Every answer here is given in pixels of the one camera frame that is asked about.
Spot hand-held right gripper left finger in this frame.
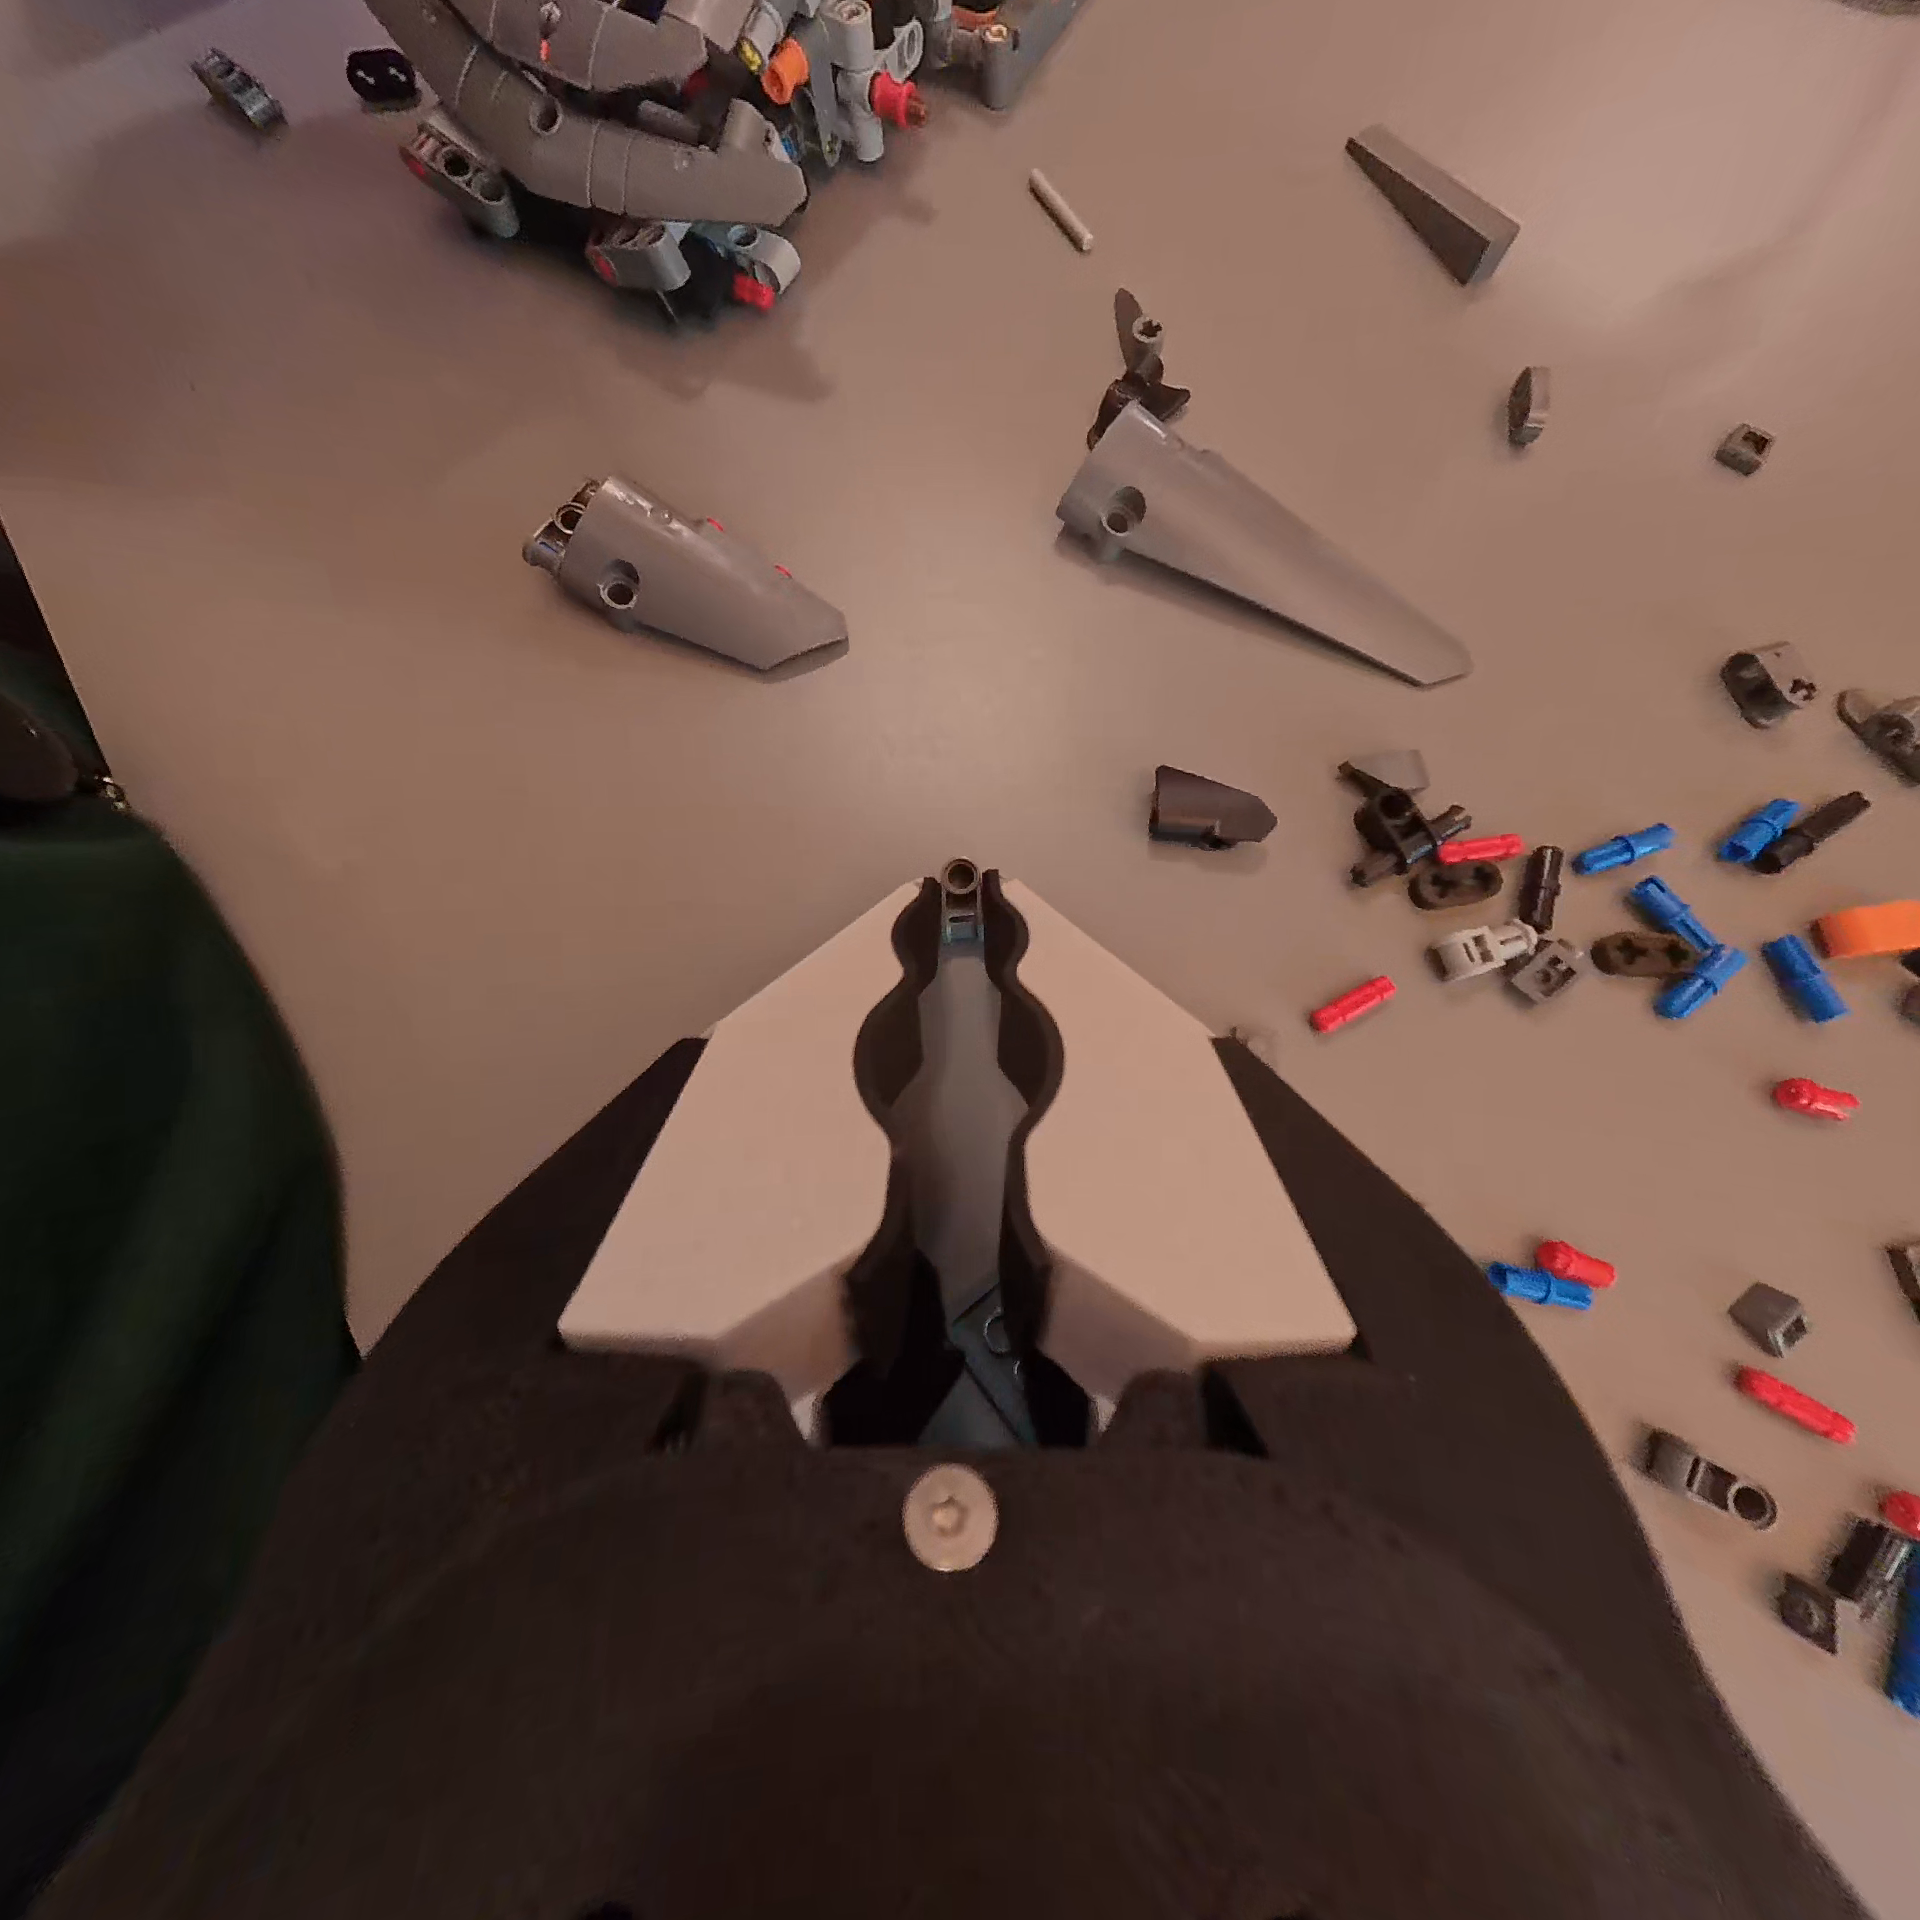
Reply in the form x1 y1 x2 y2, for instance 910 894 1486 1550
555 878 947 1444

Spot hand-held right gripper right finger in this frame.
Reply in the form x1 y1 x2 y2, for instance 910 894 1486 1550
984 873 1363 1444

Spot black curved lego panel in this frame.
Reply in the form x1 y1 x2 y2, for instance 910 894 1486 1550
1150 765 1280 855

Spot scattered small lego pieces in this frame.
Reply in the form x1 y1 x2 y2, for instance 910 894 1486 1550
1307 643 1920 1718

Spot short grey lego panel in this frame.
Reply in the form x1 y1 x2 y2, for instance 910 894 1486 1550
521 473 850 681

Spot long grey lego panel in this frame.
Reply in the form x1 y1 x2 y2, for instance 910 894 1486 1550
1054 288 1474 687

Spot dark grey lego wedge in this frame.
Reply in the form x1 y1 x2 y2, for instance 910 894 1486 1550
1345 124 1520 288

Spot partly built lego model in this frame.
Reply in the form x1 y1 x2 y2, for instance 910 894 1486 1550
359 0 1097 329

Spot grey short lego beam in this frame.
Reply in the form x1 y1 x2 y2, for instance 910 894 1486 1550
191 48 288 128

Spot person's green shirt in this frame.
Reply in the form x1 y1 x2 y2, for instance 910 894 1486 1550
0 644 367 1920

